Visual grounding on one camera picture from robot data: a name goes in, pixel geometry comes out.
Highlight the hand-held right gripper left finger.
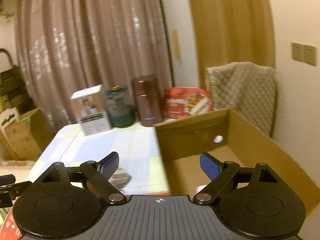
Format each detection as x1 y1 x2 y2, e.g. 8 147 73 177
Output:
32 151 127 205

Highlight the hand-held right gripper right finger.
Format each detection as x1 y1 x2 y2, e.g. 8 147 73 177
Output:
193 152 290 205

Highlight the cardboard box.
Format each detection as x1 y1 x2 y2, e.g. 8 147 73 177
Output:
153 107 320 214

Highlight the white plug charger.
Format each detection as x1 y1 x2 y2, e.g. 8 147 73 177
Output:
110 169 132 188

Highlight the red printed mat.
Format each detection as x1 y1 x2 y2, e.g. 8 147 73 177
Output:
0 192 173 240

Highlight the pastel checked tablecloth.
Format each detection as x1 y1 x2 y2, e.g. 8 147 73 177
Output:
30 124 172 195

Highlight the brown cardboard carton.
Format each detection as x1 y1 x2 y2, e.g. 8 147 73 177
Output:
5 107 54 160

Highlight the white product box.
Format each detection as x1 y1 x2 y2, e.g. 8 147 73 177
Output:
70 84 112 136

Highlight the green glass jar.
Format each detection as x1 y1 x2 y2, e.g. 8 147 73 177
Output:
104 86 137 128

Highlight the red snack tin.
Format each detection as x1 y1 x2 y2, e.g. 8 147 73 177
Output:
162 87 215 119

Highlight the brown metal canister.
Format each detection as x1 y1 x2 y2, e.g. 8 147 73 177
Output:
131 75 163 127

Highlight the beige quilted chair cover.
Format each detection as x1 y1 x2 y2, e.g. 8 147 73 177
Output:
205 61 278 138

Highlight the dark folding step ladder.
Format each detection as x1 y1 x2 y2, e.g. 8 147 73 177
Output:
0 49 35 115

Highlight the brown patterned curtain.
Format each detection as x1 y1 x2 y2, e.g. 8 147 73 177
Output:
14 0 174 133

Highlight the wooden door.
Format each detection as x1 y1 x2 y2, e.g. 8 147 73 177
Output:
185 0 277 88

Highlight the beige wall socket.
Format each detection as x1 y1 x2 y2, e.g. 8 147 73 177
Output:
302 45 317 67
291 42 304 62

